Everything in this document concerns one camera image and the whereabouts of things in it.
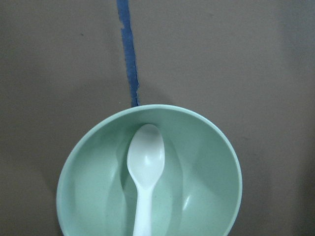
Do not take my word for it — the white plastic spoon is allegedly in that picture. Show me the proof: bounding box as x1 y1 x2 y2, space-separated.
126 124 165 236

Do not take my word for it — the green bowl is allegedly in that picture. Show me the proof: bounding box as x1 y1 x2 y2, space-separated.
57 105 242 236

